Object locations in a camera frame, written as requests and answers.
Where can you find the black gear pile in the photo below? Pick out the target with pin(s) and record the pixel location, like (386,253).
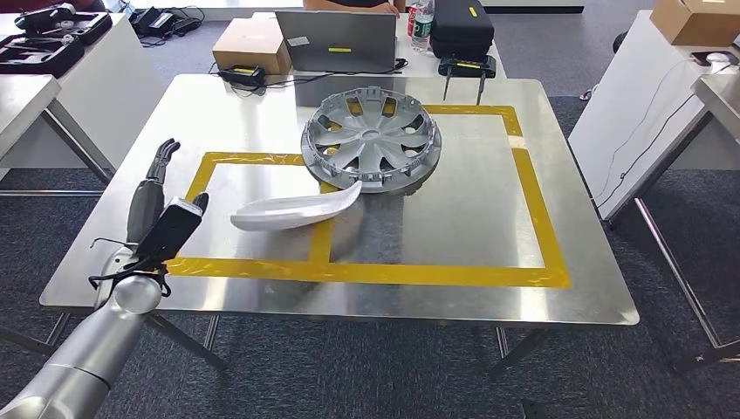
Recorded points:
(156,20)

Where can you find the white curved plastic part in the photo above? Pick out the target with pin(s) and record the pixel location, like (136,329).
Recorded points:
(289,211)

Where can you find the silver wheel hubcap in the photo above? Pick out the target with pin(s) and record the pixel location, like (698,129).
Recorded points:
(370,139)

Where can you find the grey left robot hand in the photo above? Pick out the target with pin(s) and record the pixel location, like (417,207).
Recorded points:
(144,208)

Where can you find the brown cardboard box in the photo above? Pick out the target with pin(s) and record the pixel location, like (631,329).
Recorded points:
(248,43)
(694,23)

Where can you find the white computer mouse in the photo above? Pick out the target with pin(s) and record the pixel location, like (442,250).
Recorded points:
(718,58)

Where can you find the black power adapter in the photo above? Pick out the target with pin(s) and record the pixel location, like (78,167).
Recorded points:
(243,75)

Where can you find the black open equipment case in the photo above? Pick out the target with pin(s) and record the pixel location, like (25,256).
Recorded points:
(40,58)
(63,23)

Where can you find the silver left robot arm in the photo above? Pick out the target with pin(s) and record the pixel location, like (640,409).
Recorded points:
(87,358)

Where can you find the person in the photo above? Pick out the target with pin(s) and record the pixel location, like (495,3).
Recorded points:
(347,4)

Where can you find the steel table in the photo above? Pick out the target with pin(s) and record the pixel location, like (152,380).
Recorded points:
(23,98)
(722,98)

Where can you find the clear water bottle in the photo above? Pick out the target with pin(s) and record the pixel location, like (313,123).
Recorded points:
(423,29)

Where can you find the steel workbench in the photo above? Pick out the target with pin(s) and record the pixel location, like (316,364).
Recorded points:
(462,220)

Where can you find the red drink bottle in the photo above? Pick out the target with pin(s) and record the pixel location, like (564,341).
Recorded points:
(411,20)

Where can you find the yellow tape on workbench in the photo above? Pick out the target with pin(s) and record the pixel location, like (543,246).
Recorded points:
(404,274)

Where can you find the black hard case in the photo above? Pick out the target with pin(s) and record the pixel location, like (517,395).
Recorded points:
(462,29)

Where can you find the grey laptop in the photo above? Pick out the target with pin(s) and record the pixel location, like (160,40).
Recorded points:
(335,40)

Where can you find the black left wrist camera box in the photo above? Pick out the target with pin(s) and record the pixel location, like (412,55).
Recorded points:
(167,231)

